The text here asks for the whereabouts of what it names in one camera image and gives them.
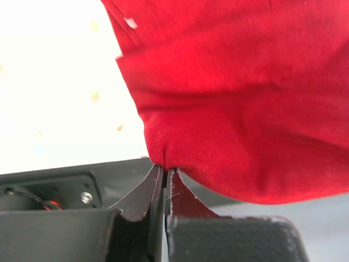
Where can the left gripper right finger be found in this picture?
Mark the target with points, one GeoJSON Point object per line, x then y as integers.
{"type": "Point", "coordinates": [196, 233]}

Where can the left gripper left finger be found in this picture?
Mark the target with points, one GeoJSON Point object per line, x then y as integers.
{"type": "Point", "coordinates": [59, 215]}

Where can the red t shirt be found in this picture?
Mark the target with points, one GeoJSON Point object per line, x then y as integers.
{"type": "Point", "coordinates": [248, 98]}

